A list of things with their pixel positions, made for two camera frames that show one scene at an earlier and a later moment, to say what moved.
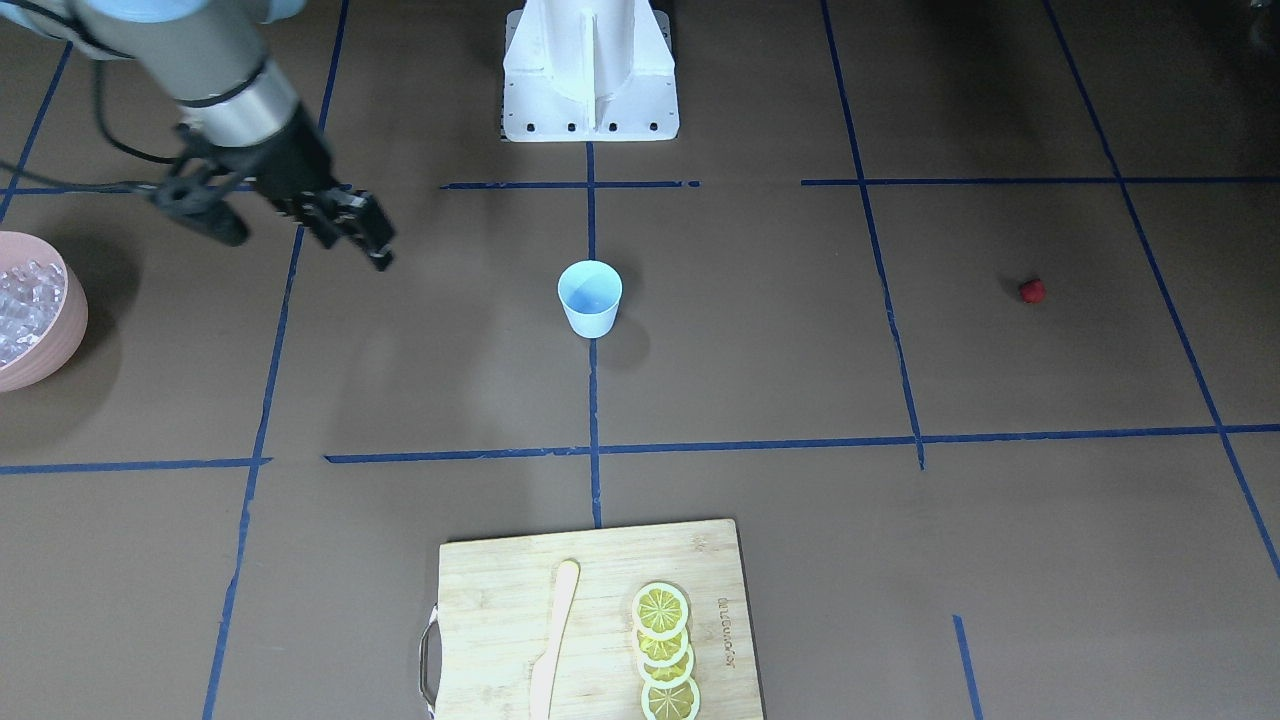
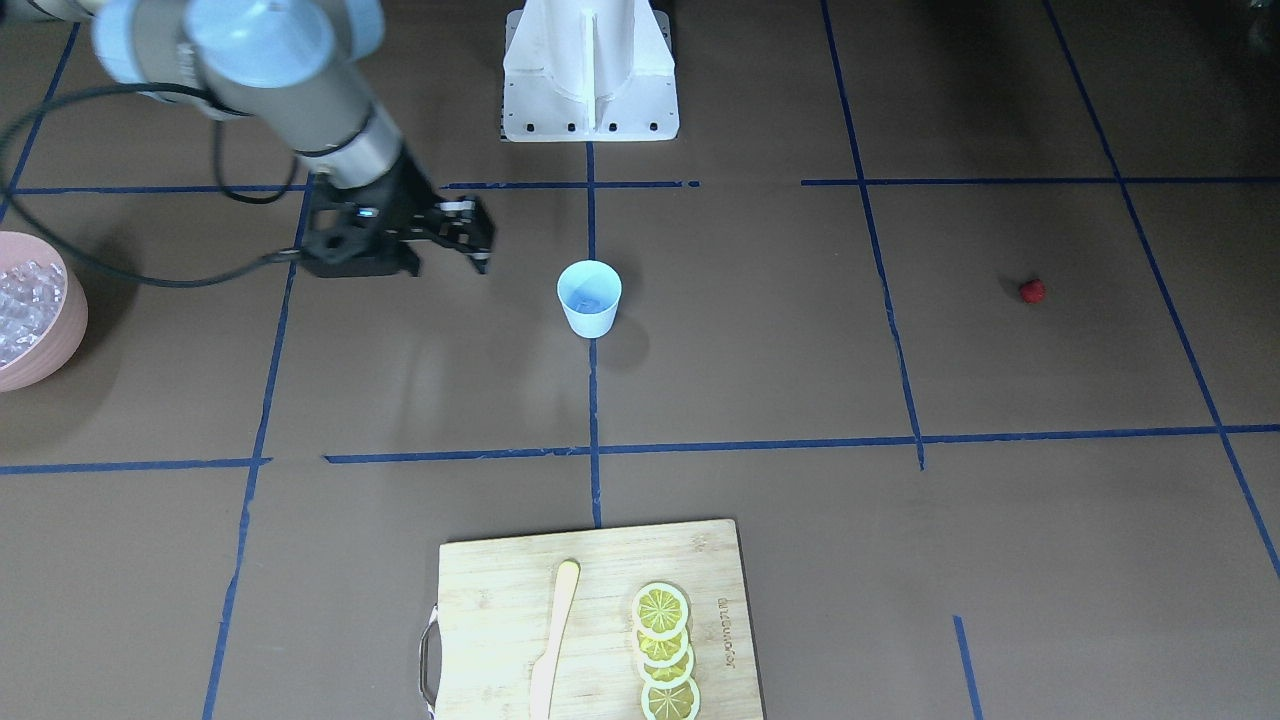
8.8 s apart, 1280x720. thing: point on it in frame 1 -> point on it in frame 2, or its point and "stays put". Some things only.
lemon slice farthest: [660, 611] stays put
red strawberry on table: [1033, 291] stays put
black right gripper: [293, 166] -> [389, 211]
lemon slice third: [668, 677] stays put
